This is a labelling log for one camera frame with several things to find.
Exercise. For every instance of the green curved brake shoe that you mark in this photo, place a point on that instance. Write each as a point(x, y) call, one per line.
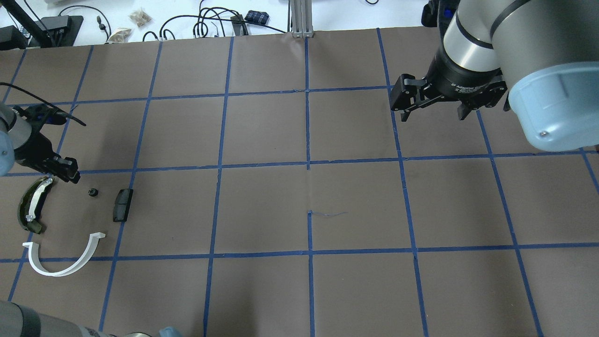
point(30, 206)

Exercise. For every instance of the aluminium frame post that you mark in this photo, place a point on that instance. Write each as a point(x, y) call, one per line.
point(301, 18)

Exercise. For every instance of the black brake pad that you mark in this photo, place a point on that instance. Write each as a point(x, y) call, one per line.
point(122, 205)

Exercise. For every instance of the small blue black device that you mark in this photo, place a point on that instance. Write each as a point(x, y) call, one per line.
point(257, 17)

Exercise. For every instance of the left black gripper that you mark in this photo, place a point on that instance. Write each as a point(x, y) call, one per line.
point(31, 150)

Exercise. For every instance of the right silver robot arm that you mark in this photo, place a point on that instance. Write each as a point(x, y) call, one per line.
point(541, 54)

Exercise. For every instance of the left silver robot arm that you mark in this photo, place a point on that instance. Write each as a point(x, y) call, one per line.
point(35, 115)

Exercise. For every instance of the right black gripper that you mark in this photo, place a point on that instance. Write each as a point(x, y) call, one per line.
point(461, 77)

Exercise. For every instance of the brown packet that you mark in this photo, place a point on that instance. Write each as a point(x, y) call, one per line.
point(120, 36)
point(140, 18)

